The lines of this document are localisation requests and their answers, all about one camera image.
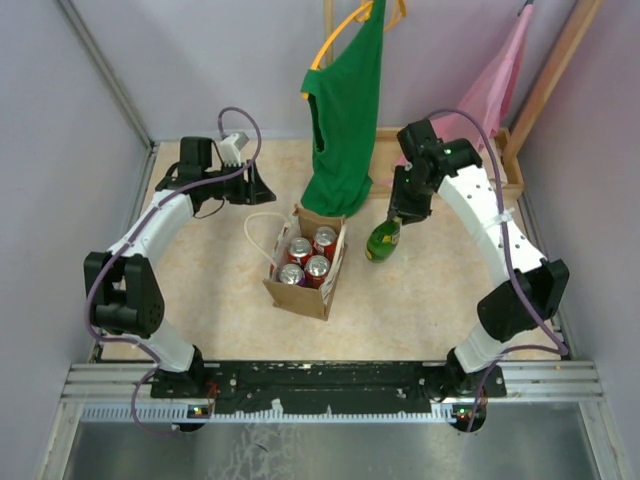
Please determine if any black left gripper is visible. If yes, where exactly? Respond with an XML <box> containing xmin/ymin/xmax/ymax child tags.
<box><xmin>204</xmin><ymin>159</ymin><xmax>277</xmax><ymax>206</ymax></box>

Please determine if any green glass bottle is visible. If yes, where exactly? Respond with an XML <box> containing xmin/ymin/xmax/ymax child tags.
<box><xmin>365</xmin><ymin>216</ymin><xmax>402</xmax><ymax>263</ymax></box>

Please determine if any red cola can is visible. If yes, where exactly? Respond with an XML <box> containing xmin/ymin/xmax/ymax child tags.
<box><xmin>312</xmin><ymin>226</ymin><xmax>338</xmax><ymax>261</ymax></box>
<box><xmin>286</xmin><ymin>237</ymin><xmax>314</xmax><ymax>268</ymax></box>

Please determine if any purple soda can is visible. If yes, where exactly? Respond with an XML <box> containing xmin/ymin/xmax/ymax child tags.
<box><xmin>277</xmin><ymin>263</ymin><xmax>306</xmax><ymax>287</ymax></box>

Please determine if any orange-red soda can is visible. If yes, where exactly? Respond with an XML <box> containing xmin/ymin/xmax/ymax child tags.
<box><xmin>304</xmin><ymin>255</ymin><xmax>331</xmax><ymax>289</ymax></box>

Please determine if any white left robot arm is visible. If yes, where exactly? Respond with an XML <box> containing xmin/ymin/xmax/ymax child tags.
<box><xmin>83</xmin><ymin>132</ymin><xmax>276</xmax><ymax>397</ymax></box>

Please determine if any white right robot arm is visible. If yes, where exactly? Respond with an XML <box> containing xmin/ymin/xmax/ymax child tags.
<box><xmin>388</xmin><ymin>119</ymin><xmax>569</xmax><ymax>396</ymax></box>

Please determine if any green t-shirt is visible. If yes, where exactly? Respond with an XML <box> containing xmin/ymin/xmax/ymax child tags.
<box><xmin>301</xmin><ymin>1</ymin><xmax>386</xmax><ymax>217</ymax></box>

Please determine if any pink shirt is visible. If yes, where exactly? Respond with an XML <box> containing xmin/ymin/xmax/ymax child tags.
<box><xmin>389</xmin><ymin>4</ymin><xmax>535</xmax><ymax>171</ymax></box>

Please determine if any yellow clothes hanger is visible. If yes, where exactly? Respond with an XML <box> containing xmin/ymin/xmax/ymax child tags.
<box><xmin>302</xmin><ymin>0</ymin><xmax>409</xmax><ymax>99</ymax></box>

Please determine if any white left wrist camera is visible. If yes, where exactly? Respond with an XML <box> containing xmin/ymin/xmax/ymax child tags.
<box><xmin>218</xmin><ymin>132</ymin><xmax>249</xmax><ymax>167</ymax></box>

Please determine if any wooden tray frame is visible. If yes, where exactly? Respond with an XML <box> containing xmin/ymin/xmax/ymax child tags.
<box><xmin>369</xmin><ymin>128</ymin><xmax>525</xmax><ymax>200</ymax></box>

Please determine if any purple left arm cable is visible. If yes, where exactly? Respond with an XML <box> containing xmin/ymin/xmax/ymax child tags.
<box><xmin>85</xmin><ymin>106</ymin><xmax>263</xmax><ymax>439</ymax></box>

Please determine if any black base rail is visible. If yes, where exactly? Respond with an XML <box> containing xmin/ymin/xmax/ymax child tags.
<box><xmin>151</xmin><ymin>356</ymin><xmax>506</xmax><ymax>415</ymax></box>

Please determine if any wooden rack post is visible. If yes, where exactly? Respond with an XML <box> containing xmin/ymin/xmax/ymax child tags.
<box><xmin>503</xmin><ymin>0</ymin><xmax>604</xmax><ymax>160</ymax></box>

